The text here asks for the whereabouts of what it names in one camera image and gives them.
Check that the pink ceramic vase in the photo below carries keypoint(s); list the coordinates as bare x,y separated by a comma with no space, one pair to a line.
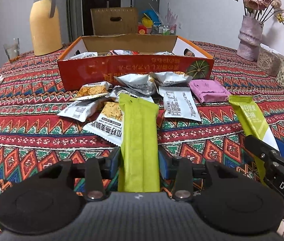
250,36

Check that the drinking glass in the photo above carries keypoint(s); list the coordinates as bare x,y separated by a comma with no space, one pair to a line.
12,50

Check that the yellow thermos jug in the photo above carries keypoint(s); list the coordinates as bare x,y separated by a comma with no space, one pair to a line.
45,27

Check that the clear container with seeds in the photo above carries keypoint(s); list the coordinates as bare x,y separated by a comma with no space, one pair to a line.
269,60

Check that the white label snack packet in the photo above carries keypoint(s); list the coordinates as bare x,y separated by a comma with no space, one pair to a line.
179,103

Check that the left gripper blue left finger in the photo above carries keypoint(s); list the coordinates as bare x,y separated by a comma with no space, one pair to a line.
111,163

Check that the wire storage rack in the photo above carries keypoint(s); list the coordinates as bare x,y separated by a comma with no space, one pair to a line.
161,29

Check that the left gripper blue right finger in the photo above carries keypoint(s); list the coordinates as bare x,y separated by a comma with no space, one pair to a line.
165,164

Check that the white crumpled snack packet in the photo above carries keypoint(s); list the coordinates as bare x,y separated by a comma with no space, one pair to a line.
143,84

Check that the orange cardboard snack box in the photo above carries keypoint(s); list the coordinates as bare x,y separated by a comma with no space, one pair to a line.
92,59

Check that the small oat crisp packet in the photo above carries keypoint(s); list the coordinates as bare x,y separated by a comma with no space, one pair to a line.
92,91

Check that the green snack bar packet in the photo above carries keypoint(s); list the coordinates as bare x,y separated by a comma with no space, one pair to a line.
252,119

